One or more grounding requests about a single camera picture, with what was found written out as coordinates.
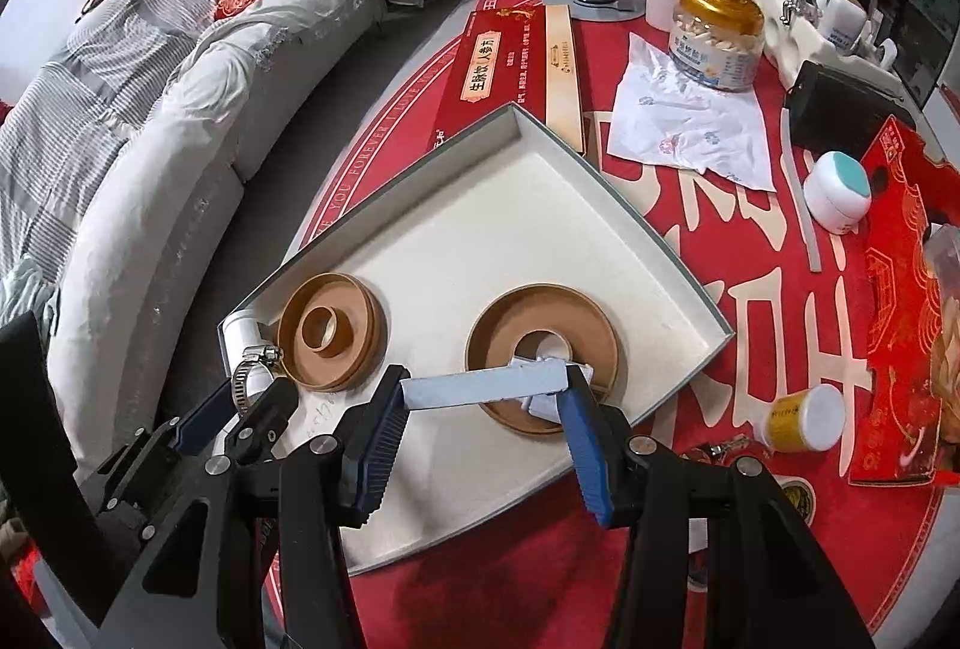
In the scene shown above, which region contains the metal hose clamp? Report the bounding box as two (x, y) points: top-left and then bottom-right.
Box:
(229, 349), (290, 410)

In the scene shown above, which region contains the clear bag of pastries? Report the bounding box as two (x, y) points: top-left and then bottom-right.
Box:
(922, 229), (960, 440)

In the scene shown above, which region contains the white jar teal lid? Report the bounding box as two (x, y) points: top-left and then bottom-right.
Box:
(804, 149), (872, 234)

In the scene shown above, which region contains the white rectangular box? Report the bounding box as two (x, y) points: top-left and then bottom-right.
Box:
(401, 356), (571, 411)

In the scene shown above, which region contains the red cardboard box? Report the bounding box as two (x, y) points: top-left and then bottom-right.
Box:
(847, 116), (960, 489)

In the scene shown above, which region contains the white mug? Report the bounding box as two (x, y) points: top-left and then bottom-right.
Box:
(821, 0), (897, 68)

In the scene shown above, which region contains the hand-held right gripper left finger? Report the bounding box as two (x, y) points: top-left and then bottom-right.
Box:
(94, 364), (412, 649)

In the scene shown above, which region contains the small brown paper ring box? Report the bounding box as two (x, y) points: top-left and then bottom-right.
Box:
(277, 272), (389, 393)

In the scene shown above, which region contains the white plastic bag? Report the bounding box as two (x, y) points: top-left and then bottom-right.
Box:
(750, 0), (833, 87)

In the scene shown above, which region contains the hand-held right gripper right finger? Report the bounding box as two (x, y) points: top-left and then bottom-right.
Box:
(559, 365), (877, 649)

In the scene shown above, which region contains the white printed paper sheet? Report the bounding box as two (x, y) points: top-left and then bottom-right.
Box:
(606, 32), (777, 192)

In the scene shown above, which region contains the glass jar gold lid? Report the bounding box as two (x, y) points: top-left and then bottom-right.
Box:
(667, 0), (766, 93)

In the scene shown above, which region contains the black pouch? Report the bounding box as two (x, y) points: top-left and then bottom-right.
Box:
(787, 59), (920, 151)

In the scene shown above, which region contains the long red gift box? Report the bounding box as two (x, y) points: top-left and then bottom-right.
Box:
(431, 7), (556, 158)

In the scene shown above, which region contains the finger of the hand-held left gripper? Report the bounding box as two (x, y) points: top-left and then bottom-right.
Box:
(139, 377), (242, 456)
(223, 377), (299, 466)

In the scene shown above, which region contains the large brown paper ring box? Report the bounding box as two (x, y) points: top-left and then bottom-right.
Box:
(463, 285), (622, 436)

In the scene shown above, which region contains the grey covered sofa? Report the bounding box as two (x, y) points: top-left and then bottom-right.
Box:
(0, 0), (421, 470)

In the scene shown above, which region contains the grey tray box white inside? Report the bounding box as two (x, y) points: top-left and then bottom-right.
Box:
(217, 103), (732, 579)

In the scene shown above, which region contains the yellow label bottle white cap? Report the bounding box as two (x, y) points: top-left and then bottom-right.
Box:
(754, 385), (847, 453)

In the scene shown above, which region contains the white pill bottle blue label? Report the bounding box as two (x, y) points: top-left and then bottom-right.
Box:
(220, 310), (280, 395)

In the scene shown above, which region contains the white tape roll blue core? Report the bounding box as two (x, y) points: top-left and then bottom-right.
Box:
(517, 330), (590, 374)

